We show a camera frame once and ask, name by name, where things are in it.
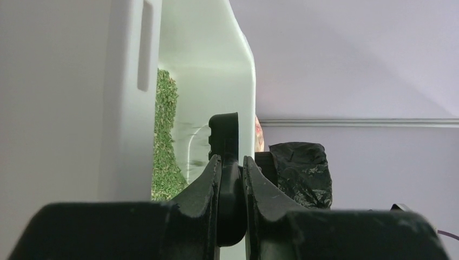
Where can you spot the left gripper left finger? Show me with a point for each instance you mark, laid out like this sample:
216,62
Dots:
183,228

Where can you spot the black litter scoop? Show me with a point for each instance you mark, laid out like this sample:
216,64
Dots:
232,215

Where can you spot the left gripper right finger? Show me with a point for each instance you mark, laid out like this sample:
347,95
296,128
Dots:
280,228

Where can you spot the black garbage bag liner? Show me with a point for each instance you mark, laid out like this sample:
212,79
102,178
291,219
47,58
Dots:
303,173

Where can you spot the pink floral cloth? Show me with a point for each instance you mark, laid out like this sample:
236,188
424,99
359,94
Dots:
259,138

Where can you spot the black trash bin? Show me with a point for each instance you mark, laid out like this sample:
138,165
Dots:
265,162

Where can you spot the white plastic litter box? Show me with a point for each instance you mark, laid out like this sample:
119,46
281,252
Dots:
78,84

